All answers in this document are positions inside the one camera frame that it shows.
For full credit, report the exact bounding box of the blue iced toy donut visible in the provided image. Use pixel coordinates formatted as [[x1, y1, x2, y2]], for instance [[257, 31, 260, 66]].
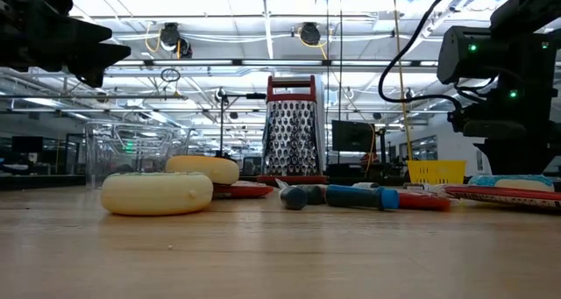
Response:
[[467, 174, 556, 193]]

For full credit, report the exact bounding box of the yellow hanging cable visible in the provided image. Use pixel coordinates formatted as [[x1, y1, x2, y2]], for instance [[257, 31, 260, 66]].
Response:
[[391, 0, 414, 161]]

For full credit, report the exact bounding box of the blue marker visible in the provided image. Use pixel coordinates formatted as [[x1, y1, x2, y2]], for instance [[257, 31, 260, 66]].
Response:
[[324, 184, 401, 211]]

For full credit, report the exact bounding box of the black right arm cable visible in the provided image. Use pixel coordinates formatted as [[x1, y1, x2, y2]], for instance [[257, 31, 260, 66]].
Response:
[[378, 0, 466, 112]]

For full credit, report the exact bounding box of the dark green marker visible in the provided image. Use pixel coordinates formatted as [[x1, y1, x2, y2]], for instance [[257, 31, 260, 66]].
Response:
[[302, 184, 328, 206]]

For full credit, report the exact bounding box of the clear plastic container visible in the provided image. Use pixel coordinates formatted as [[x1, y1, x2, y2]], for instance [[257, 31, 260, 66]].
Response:
[[85, 121, 192, 189]]

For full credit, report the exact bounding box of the black background monitor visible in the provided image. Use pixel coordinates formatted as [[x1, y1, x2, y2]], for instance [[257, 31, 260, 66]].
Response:
[[11, 135, 45, 154]]

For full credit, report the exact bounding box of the black boom stand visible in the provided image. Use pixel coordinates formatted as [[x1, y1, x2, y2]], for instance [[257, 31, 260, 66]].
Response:
[[214, 87, 267, 160]]

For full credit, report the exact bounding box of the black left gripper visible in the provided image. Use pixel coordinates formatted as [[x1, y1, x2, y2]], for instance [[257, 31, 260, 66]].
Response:
[[0, 0, 132, 89]]

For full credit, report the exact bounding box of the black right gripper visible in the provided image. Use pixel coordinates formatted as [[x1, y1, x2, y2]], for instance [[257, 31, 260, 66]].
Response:
[[449, 97, 561, 176]]

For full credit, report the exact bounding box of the red snack packet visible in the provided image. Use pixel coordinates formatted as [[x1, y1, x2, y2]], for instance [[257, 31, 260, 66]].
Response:
[[403, 182, 561, 211], [212, 180, 275, 200], [274, 178, 452, 212]]

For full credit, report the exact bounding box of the yellow plastic basket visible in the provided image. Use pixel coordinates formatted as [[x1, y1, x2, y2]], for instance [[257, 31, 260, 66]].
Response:
[[406, 160, 468, 186]]

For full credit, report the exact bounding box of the yellow toy donut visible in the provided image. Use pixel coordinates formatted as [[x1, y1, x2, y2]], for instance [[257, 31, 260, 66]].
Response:
[[165, 154, 241, 186]]

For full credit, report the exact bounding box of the black computer monitor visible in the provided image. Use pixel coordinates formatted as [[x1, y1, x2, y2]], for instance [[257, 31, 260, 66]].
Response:
[[331, 119, 376, 153]]

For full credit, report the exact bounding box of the green iced toy donut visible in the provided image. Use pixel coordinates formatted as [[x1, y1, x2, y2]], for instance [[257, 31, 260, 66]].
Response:
[[100, 172, 215, 217]]

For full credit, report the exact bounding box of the red steel box grater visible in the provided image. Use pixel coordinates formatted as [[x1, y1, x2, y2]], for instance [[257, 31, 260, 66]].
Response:
[[257, 75, 329, 187]]

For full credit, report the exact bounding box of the dark grey capped marker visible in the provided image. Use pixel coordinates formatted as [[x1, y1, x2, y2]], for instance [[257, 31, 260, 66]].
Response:
[[280, 185, 309, 211]]

